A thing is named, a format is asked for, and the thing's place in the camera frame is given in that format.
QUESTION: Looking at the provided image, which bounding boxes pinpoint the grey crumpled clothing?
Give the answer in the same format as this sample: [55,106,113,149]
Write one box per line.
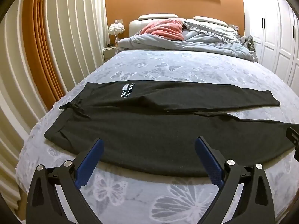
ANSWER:
[242,35,257,52]

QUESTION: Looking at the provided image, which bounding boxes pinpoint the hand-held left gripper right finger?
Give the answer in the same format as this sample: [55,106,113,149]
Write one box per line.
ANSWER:
[195,136,278,224]

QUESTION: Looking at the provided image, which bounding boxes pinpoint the white wardrobe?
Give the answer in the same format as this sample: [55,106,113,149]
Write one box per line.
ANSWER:
[243,0,299,91]

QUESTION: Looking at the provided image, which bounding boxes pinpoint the white pleated curtain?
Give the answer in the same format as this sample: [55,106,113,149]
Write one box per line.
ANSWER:
[0,0,110,215]

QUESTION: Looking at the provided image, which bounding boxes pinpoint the black pants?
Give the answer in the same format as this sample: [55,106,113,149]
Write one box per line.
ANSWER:
[44,80,299,178]

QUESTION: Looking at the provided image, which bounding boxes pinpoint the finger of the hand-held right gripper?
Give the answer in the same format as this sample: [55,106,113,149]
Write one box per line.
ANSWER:
[286,127,299,145]

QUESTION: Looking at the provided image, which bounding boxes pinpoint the white flower lamp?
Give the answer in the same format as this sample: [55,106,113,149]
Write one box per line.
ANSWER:
[108,20,125,47]

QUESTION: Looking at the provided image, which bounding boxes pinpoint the orange curtain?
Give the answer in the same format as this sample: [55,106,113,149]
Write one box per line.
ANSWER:
[22,0,64,110]

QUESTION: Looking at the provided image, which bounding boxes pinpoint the pink blanket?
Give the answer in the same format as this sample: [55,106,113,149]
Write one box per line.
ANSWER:
[142,18,185,41]

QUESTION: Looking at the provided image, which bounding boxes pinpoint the grey ruffled duvet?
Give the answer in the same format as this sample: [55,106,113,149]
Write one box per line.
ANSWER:
[117,20,258,62]

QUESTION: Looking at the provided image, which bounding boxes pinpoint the bed with butterfly bedspread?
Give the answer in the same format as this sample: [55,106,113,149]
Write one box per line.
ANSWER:
[15,49,299,224]

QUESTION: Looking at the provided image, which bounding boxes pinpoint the white nightstand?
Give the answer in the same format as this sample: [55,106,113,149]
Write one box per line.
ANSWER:
[102,45,119,62]

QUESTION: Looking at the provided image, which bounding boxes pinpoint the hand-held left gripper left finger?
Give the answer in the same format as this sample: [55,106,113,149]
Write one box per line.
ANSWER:
[26,138,105,224]

